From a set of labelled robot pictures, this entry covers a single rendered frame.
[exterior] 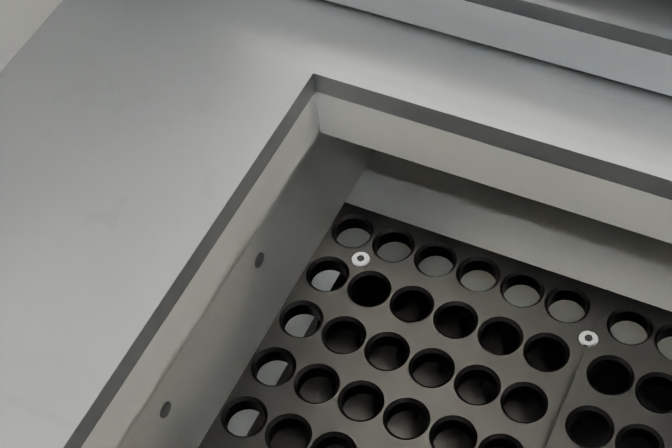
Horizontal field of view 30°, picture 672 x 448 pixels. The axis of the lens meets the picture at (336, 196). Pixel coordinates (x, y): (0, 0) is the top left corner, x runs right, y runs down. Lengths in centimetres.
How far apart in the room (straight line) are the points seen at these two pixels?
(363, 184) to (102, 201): 16
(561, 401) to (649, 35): 11
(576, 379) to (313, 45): 13
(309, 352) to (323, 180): 10
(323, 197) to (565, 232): 9
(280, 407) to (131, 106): 10
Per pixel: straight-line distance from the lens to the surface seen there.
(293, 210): 44
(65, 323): 34
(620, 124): 37
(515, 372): 37
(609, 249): 47
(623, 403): 37
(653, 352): 38
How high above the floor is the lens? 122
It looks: 51 degrees down
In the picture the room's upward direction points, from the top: 7 degrees counter-clockwise
